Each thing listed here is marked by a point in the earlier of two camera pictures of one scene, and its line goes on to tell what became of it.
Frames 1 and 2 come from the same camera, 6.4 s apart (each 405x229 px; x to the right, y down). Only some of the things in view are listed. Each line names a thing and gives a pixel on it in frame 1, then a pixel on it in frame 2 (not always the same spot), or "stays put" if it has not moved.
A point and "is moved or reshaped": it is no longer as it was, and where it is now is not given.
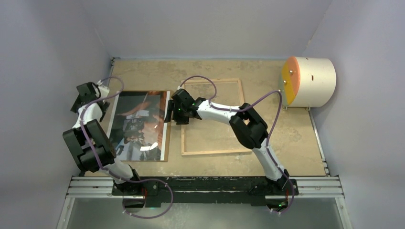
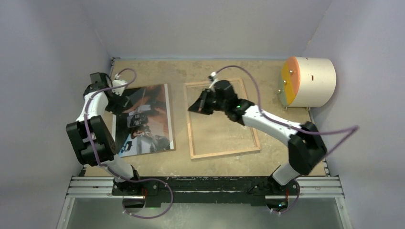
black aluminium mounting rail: [205, 191] stays put
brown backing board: [167, 158] -> [148, 127]
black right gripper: [175, 107] -> [201, 106]
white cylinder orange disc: [307, 82] stays put
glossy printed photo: [137, 125] is moved or reshaped
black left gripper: [79, 102] -> [117, 108]
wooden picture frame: [185, 153] is moved or reshaped
